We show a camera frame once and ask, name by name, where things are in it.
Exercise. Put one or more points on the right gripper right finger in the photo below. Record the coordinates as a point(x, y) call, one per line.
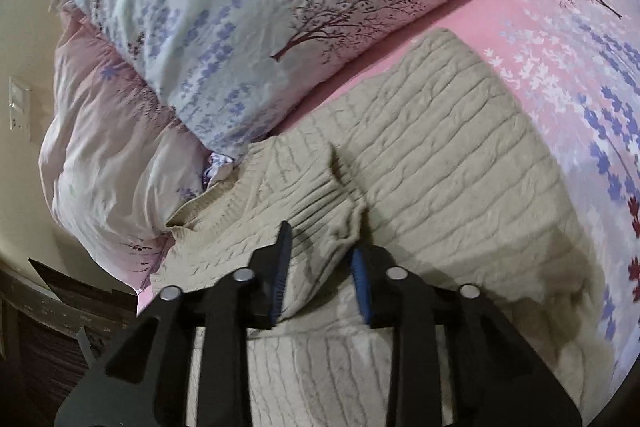
point(495, 377)

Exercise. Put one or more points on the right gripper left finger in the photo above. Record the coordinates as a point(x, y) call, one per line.
point(183, 360)

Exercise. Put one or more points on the beige cable knit sweater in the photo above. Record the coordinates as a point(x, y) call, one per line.
point(436, 162)

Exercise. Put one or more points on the dark wooden nightstand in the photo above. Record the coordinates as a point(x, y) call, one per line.
point(50, 335)

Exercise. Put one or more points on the left floral pillow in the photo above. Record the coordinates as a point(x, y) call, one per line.
point(115, 164)

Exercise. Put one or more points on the pink floral bed sheet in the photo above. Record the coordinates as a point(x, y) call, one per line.
point(573, 66)

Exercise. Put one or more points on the white wall switch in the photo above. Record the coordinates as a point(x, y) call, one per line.
point(19, 98)

